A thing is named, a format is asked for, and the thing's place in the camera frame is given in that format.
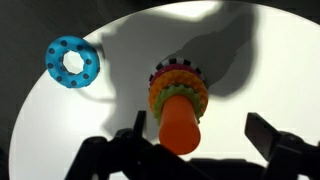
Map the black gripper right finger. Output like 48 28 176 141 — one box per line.
244 112 283 162

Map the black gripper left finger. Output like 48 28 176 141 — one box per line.
114 110 155 148

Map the green bumpy toy ring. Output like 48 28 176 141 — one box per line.
152 83 204 126

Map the orange post ring stacking stand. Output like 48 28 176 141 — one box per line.
148 57 206 156

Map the yellow bumpy toy ring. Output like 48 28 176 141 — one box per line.
148 69 209 114

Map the red toy ring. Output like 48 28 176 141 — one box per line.
150 63 205 88

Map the blue dotted toy ring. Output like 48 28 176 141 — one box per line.
44 35 101 89

